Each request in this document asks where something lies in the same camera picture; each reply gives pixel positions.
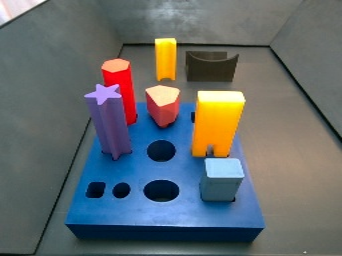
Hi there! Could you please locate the yellow arch block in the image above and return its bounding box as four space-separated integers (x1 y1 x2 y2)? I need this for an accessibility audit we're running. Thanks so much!
155 38 177 81

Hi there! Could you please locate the blue shape sorter board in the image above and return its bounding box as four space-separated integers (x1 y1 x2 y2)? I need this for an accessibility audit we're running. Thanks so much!
66 103 265 242

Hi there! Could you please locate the red pentagon block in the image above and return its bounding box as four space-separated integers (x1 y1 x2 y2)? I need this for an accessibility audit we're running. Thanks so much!
146 85 181 128

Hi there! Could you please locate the large yellow notched block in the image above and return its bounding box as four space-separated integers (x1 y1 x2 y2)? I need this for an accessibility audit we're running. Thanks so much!
191 91 246 157

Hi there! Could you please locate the purple star block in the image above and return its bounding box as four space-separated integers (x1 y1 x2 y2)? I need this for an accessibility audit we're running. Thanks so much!
85 84 133 160

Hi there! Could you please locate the black curved holder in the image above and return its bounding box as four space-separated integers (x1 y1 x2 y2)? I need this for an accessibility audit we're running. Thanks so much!
186 51 240 82

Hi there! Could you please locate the light blue square block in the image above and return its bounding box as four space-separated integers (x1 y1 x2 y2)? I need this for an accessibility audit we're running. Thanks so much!
199 158 245 202

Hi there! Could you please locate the red hexagon block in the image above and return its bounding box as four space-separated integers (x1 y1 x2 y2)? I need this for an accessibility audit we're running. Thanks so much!
102 58 138 125

